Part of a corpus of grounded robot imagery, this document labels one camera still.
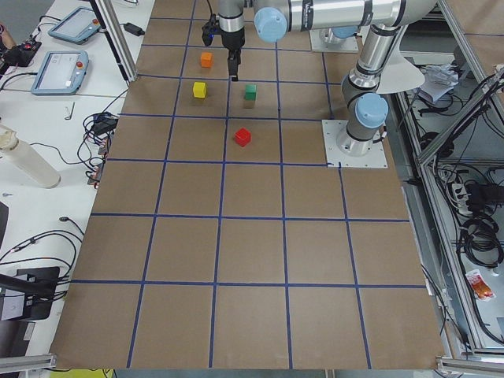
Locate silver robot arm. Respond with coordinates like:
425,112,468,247
337,24,401,158
202,1,435,88

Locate red wooden block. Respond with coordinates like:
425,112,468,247
234,128,252,147

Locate yellow wooden block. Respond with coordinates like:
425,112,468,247
192,82,207,98

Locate green wooden block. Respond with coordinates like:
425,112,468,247
244,83,258,101

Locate blue teach pendant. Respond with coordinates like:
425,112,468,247
31,50,89,95
48,6,101,45

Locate black power adapter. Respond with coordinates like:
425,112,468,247
123,23,145,36

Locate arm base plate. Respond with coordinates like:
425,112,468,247
309,28,358,54
321,120,388,169

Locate aluminium frame post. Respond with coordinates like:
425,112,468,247
90,0,138,83

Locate near blue teach pendant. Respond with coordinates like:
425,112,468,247
31,50,89,95

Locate far blue teach pendant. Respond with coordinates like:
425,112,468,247
48,6,101,45

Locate white cardboard tube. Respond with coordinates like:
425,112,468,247
1,124,61,188

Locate white chair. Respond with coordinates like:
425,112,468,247
376,45,425,95

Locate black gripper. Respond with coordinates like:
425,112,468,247
202,14,244,82

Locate red snack packet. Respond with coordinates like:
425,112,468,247
465,269,495,301

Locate allen key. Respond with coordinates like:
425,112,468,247
64,102,76,120

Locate orange wooden block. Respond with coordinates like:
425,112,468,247
200,52,213,69

